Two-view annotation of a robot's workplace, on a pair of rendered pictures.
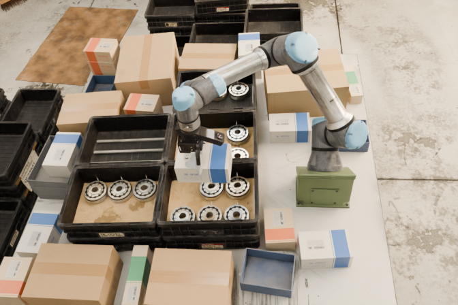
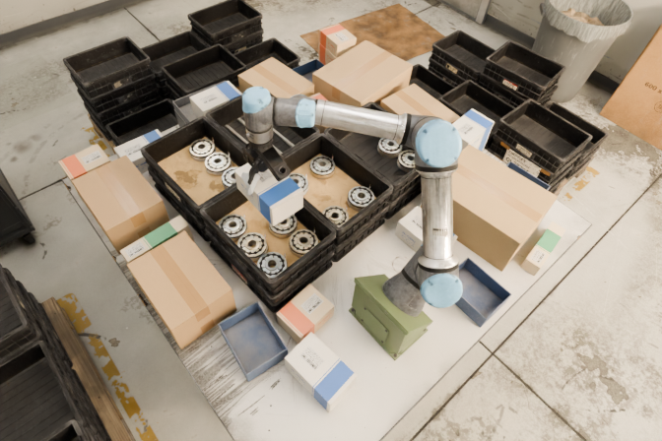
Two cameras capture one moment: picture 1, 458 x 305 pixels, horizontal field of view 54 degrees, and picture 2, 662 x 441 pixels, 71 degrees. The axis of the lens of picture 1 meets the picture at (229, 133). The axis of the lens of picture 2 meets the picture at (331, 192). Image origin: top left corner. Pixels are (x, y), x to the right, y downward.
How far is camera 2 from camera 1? 0.76 m
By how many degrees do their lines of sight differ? 23
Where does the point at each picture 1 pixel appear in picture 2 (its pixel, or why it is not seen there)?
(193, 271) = (185, 276)
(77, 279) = (112, 202)
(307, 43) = (443, 142)
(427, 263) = not seen: outside the picture
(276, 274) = (260, 349)
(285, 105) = not seen: hidden behind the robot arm
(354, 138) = (432, 291)
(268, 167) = (367, 254)
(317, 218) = (353, 340)
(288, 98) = not seen: hidden behind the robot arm
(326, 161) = (400, 292)
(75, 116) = (257, 79)
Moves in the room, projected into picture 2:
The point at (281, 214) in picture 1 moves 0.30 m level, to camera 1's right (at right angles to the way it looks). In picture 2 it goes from (319, 302) to (391, 358)
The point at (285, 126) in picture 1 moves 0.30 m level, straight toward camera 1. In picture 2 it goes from (418, 230) to (361, 274)
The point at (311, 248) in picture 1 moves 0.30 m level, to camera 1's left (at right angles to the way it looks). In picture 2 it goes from (303, 357) to (236, 300)
